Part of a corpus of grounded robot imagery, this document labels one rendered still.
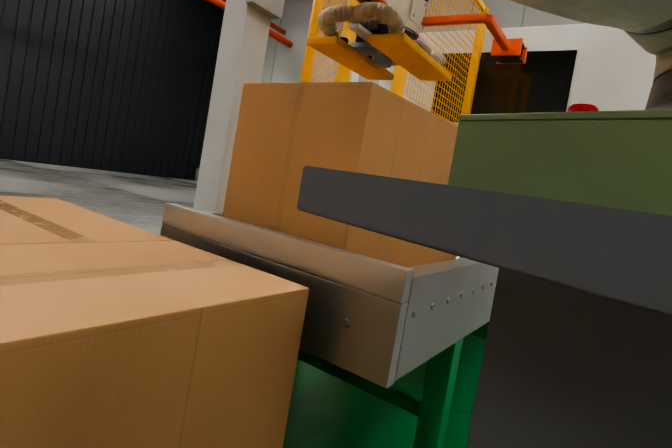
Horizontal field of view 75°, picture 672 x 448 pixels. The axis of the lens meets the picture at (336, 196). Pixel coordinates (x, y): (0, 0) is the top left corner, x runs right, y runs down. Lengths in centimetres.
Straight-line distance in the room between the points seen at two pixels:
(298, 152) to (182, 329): 51
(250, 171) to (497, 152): 80
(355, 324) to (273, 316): 17
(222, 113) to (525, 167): 189
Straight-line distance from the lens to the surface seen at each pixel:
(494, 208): 25
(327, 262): 85
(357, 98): 92
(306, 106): 100
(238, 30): 222
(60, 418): 59
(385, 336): 81
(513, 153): 36
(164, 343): 62
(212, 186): 214
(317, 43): 122
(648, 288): 22
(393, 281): 78
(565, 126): 35
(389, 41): 110
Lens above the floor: 74
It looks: 2 degrees down
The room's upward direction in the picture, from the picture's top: 10 degrees clockwise
